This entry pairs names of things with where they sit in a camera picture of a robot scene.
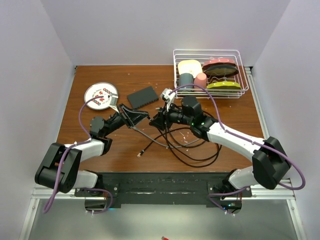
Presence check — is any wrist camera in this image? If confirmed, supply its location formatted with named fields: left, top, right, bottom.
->
left=160, top=88, right=176, bottom=112
left=108, top=94, right=119, bottom=113

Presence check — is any aluminium frame rail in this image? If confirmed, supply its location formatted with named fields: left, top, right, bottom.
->
left=22, top=65, right=306, bottom=240

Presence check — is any black brown bowl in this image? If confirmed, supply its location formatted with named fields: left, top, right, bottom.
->
left=204, top=64, right=239, bottom=78

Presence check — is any white wire dish rack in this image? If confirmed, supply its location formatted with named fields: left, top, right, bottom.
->
left=173, top=49, right=250, bottom=99

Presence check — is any black ethernet cable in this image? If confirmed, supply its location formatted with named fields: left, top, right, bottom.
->
left=136, top=106, right=222, bottom=168

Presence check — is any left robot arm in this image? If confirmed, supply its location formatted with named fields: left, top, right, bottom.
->
left=34, top=104, right=150, bottom=196

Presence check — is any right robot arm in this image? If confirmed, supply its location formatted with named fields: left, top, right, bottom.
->
left=150, top=94, right=291, bottom=197

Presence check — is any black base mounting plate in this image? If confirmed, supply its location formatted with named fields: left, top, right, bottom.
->
left=75, top=172, right=252, bottom=213

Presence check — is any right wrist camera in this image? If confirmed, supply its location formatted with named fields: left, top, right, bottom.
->
left=160, top=88, right=176, bottom=112

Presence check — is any cream yellow plate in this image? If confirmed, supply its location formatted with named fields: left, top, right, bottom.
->
left=177, top=59, right=203, bottom=78

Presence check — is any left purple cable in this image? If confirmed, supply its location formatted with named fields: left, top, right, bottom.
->
left=42, top=94, right=114, bottom=215

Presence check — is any pink cup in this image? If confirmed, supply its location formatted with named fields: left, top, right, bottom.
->
left=193, top=72, right=207, bottom=89

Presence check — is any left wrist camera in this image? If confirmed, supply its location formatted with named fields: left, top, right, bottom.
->
left=108, top=94, right=119, bottom=113

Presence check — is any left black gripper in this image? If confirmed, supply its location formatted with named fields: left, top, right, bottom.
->
left=103, top=103, right=149, bottom=137

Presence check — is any olive green bowl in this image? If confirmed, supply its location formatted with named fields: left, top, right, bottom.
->
left=206, top=81, right=242, bottom=90

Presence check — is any black network switch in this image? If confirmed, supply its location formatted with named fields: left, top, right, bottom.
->
left=127, top=86, right=159, bottom=110

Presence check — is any dark grey cup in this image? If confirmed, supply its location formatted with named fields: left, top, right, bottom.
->
left=178, top=72, right=194, bottom=92

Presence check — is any round white patterned plate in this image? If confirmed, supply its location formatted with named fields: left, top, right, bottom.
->
left=84, top=82, right=119, bottom=111

